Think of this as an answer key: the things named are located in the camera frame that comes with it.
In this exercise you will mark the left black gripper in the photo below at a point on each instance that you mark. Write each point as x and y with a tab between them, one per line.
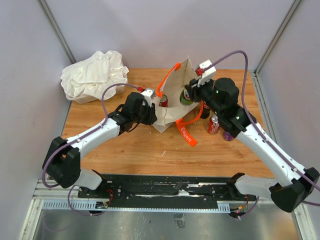
152	117

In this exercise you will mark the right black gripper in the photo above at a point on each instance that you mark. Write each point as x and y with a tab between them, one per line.
194	89

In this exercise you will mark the cola glass bottle red cap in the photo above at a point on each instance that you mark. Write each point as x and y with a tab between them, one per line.
205	111

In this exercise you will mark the green bottle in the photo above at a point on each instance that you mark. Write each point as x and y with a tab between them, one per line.
184	98

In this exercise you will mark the canvas tote bag orange handles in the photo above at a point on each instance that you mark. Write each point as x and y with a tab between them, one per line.
172	86

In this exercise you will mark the red cola can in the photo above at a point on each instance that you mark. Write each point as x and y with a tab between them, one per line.
213	124

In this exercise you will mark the purple soda can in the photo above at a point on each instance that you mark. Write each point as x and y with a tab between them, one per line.
227	136

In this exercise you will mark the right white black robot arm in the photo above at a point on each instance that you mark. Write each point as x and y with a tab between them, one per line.
292	182

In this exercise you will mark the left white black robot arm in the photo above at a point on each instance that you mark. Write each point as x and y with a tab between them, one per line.
63	160

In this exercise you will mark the white crumpled cloth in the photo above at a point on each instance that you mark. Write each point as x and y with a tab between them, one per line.
99	68

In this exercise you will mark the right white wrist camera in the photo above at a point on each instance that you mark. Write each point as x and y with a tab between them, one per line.
206	71

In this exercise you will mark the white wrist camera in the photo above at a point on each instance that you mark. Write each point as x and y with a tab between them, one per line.
146	96
206	71

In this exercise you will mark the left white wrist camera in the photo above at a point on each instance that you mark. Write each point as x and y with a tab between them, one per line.
146	96

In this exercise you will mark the right aluminium frame post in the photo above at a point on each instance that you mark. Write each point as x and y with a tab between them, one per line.
293	9

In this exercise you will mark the aluminium frame post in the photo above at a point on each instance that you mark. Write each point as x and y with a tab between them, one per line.
43	4
293	9

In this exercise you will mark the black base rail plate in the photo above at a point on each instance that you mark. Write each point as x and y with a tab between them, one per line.
164	192

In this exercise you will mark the left aluminium frame post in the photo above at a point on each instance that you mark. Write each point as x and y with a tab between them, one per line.
43	4

